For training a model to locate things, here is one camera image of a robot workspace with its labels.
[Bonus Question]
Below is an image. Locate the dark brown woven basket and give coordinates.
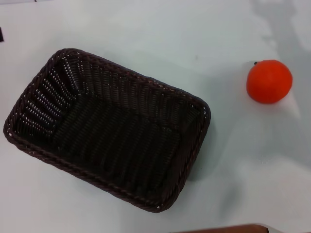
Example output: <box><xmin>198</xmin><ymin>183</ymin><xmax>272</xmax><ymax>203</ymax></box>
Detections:
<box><xmin>2</xmin><ymin>48</ymin><xmax>211</xmax><ymax>214</ymax></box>

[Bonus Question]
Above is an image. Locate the orange fruit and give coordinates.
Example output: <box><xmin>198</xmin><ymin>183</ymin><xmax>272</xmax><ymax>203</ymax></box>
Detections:
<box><xmin>246</xmin><ymin>59</ymin><xmax>293</xmax><ymax>105</ymax></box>

